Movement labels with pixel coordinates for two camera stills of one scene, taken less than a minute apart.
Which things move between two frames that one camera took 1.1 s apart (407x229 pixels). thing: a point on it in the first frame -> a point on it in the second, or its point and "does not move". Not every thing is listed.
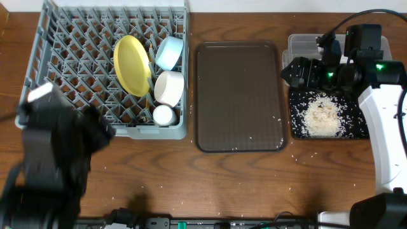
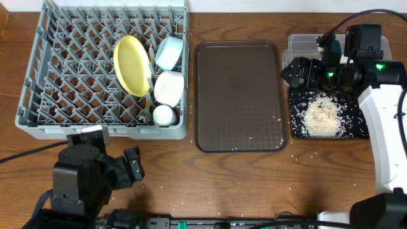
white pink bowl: x=168 y=88 does not move
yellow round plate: x=132 y=63 does not move
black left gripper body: x=80 y=124 -> x=126 y=170
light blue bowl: x=168 y=53 does not move
